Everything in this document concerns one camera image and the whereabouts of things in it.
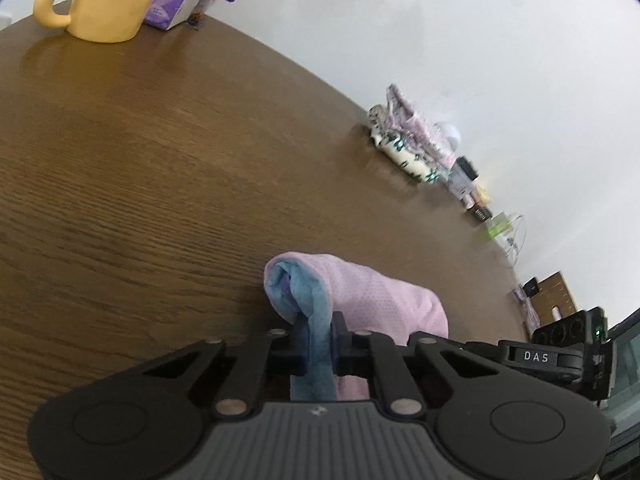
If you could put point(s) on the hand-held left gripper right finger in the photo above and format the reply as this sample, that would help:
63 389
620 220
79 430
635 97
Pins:
337 342

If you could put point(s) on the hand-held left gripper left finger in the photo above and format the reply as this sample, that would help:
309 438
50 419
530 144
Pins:
301 345

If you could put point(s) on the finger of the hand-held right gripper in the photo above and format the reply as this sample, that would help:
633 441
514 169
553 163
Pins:
477 349

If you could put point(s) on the pink and blue mesh vest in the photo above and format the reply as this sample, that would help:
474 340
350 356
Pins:
380 305

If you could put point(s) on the brown cardboard sheet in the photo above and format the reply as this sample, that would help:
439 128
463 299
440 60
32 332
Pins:
557 295

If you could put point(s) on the dark glass door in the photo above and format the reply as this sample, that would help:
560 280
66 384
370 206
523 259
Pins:
625 400

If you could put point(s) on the black phone stand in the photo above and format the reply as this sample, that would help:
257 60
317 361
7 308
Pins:
531 286

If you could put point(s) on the green spray bottle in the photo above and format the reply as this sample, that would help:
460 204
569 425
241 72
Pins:
499 226

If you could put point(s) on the black box with white print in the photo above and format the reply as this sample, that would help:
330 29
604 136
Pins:
482 212

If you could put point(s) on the white tube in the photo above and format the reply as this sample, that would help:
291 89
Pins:
468 201

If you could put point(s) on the small yellow ornament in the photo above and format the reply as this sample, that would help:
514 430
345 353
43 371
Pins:
484 192

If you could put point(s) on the small black box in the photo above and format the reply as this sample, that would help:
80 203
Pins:
466 167

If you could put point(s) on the folded cream green-flower cloth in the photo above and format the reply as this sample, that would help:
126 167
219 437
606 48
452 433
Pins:
400 152

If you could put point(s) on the white robot figure speaker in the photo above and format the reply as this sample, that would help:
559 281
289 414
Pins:
450 135

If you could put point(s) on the folded pink floral cloth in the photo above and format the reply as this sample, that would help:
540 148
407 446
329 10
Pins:
417 125

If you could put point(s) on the purple and white tissue box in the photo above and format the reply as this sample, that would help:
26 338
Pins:
170 5

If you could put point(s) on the yellow ceramic mug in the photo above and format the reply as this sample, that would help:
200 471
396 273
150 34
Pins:
112 2

